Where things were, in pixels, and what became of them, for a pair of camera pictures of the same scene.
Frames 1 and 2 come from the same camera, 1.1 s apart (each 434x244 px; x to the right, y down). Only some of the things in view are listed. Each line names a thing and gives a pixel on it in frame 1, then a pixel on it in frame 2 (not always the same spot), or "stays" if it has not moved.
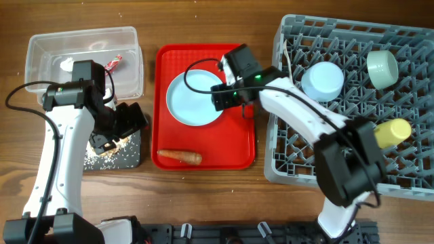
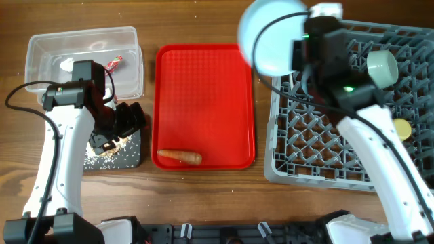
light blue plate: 191,108 to 273,49
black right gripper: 218,98 to 298,55
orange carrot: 192,158 stays
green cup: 382,68 stays
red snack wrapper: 110,66 stays
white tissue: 67,64 stays
